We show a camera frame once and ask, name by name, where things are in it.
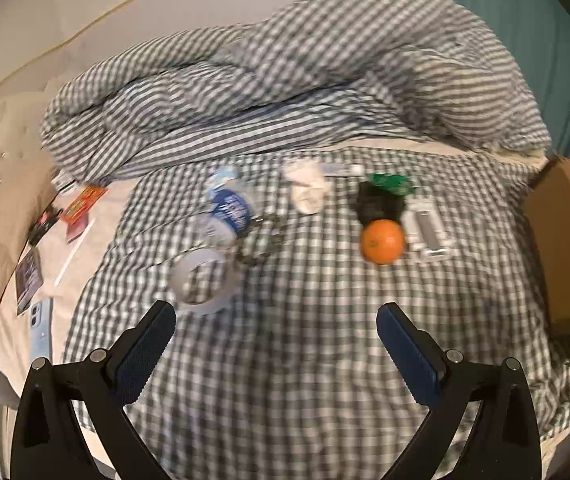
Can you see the orange fruit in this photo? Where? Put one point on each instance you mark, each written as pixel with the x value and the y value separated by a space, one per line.
pixel 384 242

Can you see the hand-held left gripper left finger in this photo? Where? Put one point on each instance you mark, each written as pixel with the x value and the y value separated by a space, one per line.
pixel 145 355

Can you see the red card box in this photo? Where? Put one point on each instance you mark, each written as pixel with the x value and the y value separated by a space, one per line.
pixel 83 204

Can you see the bunched grey checked duvet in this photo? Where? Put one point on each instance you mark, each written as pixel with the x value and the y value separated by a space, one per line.
pixel 290 75

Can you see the white stick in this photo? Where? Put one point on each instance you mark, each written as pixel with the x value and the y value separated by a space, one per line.
pixel 75 252

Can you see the green foil packet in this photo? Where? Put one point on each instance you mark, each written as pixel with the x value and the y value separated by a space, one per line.
pixel 390 182

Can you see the white rectangular case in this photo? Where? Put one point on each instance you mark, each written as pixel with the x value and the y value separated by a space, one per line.
pixel 425 230

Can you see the beige padded headboard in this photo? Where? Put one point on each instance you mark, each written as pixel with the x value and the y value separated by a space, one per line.
pixel 0 200

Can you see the dark card pack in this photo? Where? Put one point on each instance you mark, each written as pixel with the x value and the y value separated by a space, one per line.
pixel 45 225

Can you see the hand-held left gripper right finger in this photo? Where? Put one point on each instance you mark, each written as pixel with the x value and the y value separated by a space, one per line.
pixel 410 357

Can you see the cream bed sheet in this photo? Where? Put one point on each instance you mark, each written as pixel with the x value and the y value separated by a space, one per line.
pixel 40 395

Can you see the teal curtain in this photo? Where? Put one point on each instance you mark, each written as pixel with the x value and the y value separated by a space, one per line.
pixel 555 35

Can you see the dark key bunch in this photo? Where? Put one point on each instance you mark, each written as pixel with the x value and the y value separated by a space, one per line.
pixel 251 259

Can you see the cardboard box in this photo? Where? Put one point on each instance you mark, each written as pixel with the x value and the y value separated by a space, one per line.
pixel 560 240

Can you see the white tape roll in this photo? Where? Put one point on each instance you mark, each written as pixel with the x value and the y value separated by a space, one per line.
pixel 179 280

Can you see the white tube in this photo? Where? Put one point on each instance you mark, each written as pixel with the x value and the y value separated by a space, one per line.
pixel 345 170

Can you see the dark booklet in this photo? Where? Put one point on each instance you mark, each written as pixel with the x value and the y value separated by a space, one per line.
pixel 30 280

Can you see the light blue phone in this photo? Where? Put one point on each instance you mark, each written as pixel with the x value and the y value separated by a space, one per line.
pixel 41 330

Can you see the grey checked bed cover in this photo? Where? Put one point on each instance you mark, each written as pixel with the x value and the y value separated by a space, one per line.
pixel 290 360

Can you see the small red card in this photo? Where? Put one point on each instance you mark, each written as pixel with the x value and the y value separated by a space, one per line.
pixel 77 230

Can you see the crumpled cream cloth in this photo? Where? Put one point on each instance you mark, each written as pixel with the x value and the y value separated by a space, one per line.
pixel 307 195

